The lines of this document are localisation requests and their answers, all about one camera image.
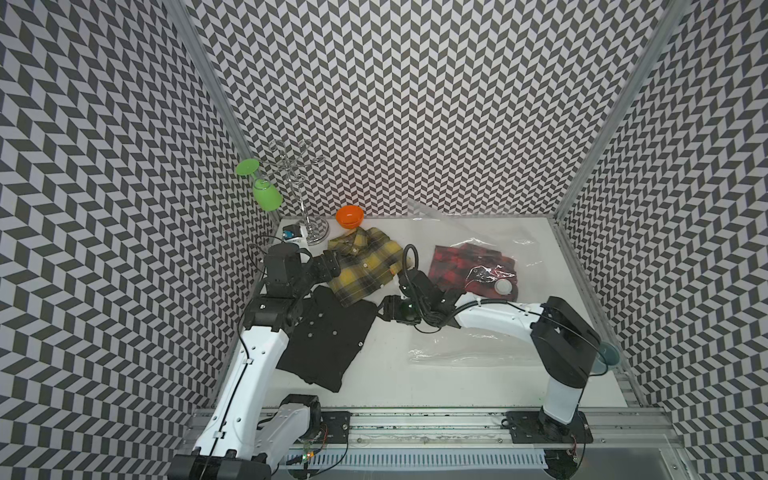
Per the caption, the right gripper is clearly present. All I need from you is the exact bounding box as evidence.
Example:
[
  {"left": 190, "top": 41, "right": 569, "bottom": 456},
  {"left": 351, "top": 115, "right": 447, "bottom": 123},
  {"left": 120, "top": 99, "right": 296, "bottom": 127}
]
[{"left": 374, "top": 293, "right": 429, "bottom": 323}]

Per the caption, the yellow plaid shirt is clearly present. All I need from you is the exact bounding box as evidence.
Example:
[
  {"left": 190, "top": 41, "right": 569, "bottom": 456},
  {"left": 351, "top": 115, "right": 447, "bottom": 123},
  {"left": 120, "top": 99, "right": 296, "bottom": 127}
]
[{"left": 328, "top": 227, "right": 403, "bottom": 307}]

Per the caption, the red black plaid shirt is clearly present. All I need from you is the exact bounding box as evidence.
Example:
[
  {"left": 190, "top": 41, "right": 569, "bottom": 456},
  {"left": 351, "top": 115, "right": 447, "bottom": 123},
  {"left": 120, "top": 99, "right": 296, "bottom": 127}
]
[{"left": 428, "top": 243, "right": 519, "bottom": 302}]

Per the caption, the clear plastic vacuum bag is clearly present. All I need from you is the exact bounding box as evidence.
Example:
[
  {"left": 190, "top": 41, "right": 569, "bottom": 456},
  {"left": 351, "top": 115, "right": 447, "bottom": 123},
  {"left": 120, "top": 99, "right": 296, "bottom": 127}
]
[{"left": 406, "top": 199, "right": 556, "bottom": 367}]

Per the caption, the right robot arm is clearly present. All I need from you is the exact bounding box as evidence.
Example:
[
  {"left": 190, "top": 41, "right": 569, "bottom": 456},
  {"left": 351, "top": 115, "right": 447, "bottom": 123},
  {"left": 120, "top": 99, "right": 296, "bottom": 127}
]
[{"left": 377, "top": 286, "right": 601, "bottom": 427}]

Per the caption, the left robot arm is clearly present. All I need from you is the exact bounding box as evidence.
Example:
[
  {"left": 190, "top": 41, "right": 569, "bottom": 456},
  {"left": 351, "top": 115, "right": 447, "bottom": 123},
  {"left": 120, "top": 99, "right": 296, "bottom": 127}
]
[{"left": 166, "top": 242, "right": 341, "bottom": 479}]

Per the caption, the orange bowl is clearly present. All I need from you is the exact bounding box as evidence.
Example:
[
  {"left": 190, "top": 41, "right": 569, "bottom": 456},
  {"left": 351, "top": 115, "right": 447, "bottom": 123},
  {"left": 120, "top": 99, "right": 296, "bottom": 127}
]
[{"left": 335, "top": 205, "right": 365, "bottom": 230}]

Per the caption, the green plastic wine glass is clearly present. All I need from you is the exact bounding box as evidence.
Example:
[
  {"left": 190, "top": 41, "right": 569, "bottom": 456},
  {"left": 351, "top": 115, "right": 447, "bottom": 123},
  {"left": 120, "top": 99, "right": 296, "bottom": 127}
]
[{"left": 235, "top": 158, "right": 283, "bottom": 212}]

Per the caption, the chrome glass holder stand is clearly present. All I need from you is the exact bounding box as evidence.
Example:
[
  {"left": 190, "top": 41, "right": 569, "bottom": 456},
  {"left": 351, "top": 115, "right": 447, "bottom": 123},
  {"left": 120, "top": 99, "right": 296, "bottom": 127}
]
[{"left": 269, "top": 139, "right": 330, "bottom": 246}]

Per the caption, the teal mug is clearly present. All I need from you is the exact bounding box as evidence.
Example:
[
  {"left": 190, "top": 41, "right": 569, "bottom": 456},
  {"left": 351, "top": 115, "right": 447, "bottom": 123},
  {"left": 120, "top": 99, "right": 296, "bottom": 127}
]
[{"left": 590, "top": 341, "right": 621, "bottom": 377}]

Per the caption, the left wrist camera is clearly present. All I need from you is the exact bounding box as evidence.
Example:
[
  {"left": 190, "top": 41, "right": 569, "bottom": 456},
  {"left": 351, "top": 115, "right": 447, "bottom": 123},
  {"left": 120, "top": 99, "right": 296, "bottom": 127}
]
[{"left": 282, "top": 222, "right": 309, "bottom": 249}]

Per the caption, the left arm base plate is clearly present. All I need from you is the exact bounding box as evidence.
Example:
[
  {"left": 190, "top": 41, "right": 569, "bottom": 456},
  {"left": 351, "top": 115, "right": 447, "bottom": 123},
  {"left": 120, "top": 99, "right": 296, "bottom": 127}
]
[{"left": 300, "top": 410, "right": 352, "bottom": 445}]

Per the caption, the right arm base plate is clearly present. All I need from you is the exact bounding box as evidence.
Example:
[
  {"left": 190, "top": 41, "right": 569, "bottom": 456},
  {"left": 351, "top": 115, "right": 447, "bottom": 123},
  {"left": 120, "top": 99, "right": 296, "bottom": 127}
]
[{"left": 502, "top": 410, "right": 594, "bottom": 444}]

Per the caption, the aluminium front rail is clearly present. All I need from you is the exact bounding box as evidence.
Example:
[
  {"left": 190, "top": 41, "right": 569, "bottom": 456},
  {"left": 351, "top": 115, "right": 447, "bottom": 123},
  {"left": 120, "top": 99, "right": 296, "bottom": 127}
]
[{"left": 330, "top": 407, "right": 683, "bottom": 449}]

